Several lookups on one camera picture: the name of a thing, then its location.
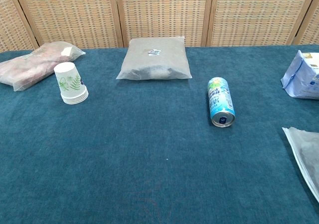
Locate white leaf-print paper cup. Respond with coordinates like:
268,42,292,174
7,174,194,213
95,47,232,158
53,62,88,98

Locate frosted bag with grey contents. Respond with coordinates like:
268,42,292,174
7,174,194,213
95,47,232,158
116,36,193,81

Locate teal fabric tablecloth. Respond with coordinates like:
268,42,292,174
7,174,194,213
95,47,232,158
0,44,319,224

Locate light blue drink can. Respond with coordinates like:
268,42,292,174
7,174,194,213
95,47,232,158
207,77,236,128

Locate woven rattan screen panel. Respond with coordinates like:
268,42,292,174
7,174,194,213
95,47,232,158
115,0,214,48
11,0,124,48
0,0,39,52
294,0,319,45
206,0,319,47

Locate clear bag with pink contents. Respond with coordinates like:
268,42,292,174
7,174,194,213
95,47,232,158
0,41,86,92

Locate white and blue paper package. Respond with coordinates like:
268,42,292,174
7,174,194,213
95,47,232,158
280,50,319,100

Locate frosted zip bag dark contents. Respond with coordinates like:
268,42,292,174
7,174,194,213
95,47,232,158
282,126,319,204

